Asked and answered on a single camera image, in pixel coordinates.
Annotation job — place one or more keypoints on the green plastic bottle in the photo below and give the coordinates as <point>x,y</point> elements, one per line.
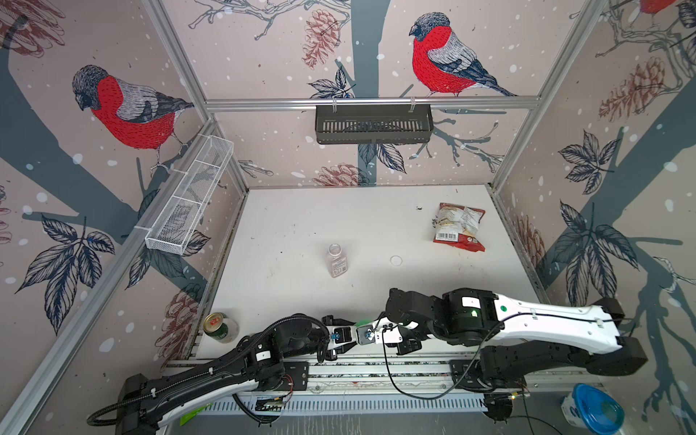
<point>364,323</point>

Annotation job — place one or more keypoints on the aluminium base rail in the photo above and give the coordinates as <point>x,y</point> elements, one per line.
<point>418,375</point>

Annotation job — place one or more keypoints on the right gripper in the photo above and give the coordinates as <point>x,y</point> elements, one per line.
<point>401,331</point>

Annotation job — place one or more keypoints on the clear plastic bottle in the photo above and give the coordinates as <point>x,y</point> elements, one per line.
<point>336,260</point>

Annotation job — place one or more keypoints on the green tin can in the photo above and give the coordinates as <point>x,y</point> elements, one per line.
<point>220,328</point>

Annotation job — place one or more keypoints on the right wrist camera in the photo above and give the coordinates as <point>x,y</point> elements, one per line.
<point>382,332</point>

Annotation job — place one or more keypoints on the red snack bag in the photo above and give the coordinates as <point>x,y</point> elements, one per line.
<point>457,226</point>

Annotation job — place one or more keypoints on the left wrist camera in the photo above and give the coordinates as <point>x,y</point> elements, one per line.
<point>342,335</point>

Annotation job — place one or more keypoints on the blue lidded container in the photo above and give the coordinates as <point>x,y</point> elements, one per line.
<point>586,407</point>

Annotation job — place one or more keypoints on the green snack packet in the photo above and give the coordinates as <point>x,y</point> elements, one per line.
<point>192,414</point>

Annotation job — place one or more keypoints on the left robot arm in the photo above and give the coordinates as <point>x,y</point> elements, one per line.
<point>256,363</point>

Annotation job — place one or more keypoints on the black hanging basket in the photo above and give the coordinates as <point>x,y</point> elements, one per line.
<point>398,124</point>

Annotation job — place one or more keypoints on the white wire basket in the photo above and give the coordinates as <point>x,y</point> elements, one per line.
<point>172,231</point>

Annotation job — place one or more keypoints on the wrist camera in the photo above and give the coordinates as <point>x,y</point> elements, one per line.
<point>342,335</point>
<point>382,332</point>

